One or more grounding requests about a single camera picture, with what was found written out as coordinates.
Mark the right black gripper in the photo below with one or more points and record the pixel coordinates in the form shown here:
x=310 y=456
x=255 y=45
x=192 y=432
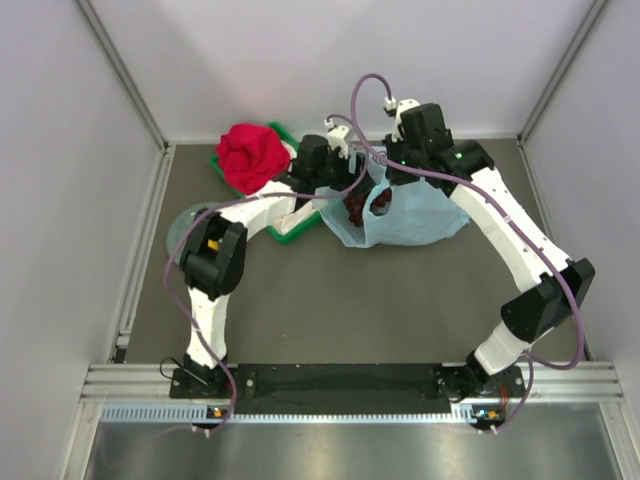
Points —
x=398 y=178

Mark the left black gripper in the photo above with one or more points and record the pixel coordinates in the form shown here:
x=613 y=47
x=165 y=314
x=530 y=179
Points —
x=334 y=154

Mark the dark red grape bunch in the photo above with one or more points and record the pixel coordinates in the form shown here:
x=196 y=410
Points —
x=354 y=203

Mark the light blue plastic bag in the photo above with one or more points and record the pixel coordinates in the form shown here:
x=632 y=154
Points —
x=413 y=214

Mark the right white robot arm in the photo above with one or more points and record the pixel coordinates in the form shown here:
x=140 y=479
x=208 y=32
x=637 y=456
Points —
x=552 y=286

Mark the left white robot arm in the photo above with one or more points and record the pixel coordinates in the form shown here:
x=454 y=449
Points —
x=213 y=257

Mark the red cloth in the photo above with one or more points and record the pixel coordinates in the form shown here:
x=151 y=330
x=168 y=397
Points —
x=251 y=155

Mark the white cloth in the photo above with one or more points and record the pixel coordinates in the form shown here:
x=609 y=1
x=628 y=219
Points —
x=298 y=175

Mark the green plastic tray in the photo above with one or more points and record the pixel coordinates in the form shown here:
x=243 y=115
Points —
x=295 y=230

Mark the grey-green plate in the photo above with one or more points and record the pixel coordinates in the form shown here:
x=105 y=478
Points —
x=183 y=222

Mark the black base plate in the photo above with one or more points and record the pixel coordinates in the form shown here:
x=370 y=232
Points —
x=344 y=389

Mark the aluminium frame rail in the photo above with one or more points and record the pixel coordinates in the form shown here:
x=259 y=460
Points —
x=149 y=393

